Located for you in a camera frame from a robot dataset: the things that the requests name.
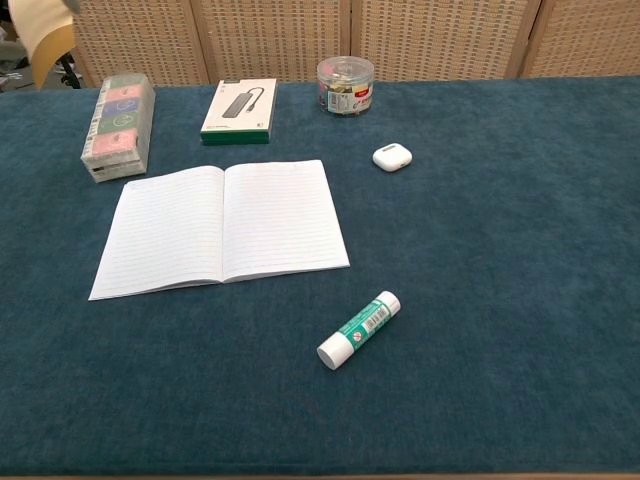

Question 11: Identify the brown and cream paper bookmark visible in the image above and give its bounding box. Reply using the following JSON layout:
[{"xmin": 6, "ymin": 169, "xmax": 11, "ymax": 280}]
[{"xmin": 8, "ymin": 0, "xmax": 77, "ymax": 90}]

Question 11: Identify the white green glue stick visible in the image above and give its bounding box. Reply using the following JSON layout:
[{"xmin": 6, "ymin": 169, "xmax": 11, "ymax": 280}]
[{"xmin": 316, "ymin": 290, "xmax": 402, "ymax": 372}]

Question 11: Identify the open lined white notebook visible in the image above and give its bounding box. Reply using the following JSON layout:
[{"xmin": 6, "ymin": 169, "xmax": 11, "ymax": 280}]
[{"xmin": 88, "ymin": 159, "xmax": 351, "ymax": 302}]

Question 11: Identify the white earbuds case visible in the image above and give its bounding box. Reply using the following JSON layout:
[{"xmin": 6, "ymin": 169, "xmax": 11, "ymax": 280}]
[{"xmin": 372, "ymin": 143, "xmax": 414, "ymax": 174}]

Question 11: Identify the clear jar of binder clips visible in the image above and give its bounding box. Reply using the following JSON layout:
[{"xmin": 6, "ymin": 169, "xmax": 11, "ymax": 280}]
[{"xmin": 316, "ymin": 55, "xmax": 376, "ymax": 119}]

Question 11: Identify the white green USB hub box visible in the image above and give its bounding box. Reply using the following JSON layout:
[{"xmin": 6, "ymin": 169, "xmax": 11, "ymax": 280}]
[{"xmin": 199, "ymin": 78, "xmax": 279, "ymax": 147}]

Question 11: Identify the teal tablecloth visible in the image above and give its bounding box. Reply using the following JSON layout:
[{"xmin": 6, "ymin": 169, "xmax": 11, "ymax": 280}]
[{"xmin": 0, "ymin": 74, "xmax": 640, "ymax": 477}]

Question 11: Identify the wicker folding screen panel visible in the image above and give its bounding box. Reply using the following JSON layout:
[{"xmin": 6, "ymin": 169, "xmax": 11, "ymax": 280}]
[
  {"xmin": 189, "ymin": 0, "xmax": 354, "ymax": 85},
  {"xmin": 348, "ymin": 0, "xmax": 542, "ymax": 82},
  {"xmin": 69, "ymin": 0, "xmax": 210, "ymax": 89},
  {"xmin": 519, "ymin": 0, "xmax": 640, "ymax": 80}
]

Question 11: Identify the wrapped pack of tissue packets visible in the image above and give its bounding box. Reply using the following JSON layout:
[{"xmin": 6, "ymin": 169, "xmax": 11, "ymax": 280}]
[{"xmin": 80, "ymin": 73, "xmax": 157, "ymax": 184}]

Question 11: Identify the black tripod stand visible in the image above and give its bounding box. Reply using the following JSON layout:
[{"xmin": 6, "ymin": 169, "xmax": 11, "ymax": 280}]
[{"xmin": 53, "ymin": 53, "xmax": 84, "ymax": 90}]

